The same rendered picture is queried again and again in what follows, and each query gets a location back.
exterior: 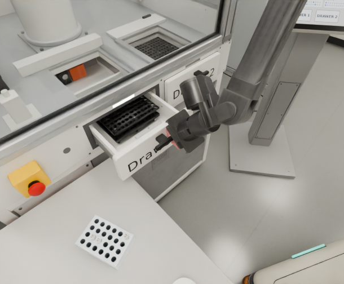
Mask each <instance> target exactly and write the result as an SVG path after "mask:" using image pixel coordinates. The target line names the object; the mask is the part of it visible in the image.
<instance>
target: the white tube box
mask: <svg viewBox="0 0 344 284"><path fill-rule="evenodd" d="M91 234H94V235H95V236H96V239H97V238H98V237H100V238H101V239H102V242H101V243H100V244H98V243H97V242H96V239H95V240H91V238H90V235H91ZM124 234H128V235H129V239H127V240H125V239H124ZM135 240H136V239H135V236H134V235H133V234H131V233H130V232H128V231H126V230H124V229H122V228H120V227H118V226H116V225H114V224H112V223H110V222H109V221H107V220H105V219H103V218H101V217H100V216H97V215H95V216H94V217H93V219H92V220H91V221H90V223H89V224H88V226H87V227H86V229H85V230H84V231H83V233H82V234H81V235H80V237H79V239H78V240H77V241H76V243H75V244H76V245H77V246H78V247H79V248H81V249H83V250H84V251H86V252H88V253H89V254H91V255H92V256H94V257H96V258H98V259H99V260H101V261H103V262H104V263H106V264H108V265H110V266H111V267H113V268H114V269H116V270H119V268H120V267H121V265H122V263H123V262H124V259H125V257H126V256H127V254H128V252H129V251H130V249H131V247H132V245H133V243H134V242H135Z"/></svg>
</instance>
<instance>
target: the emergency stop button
mask: <svg viewBox="0 0 344 284"><path fill-rule="evenodd" d="M45 189H46V186H45V185H44V183H35V184H33V185H32V186H30V187H29V189H28V193H29V195H30V196H39V195H41V194H42V193H43V192H44V191H45Z"/></svg>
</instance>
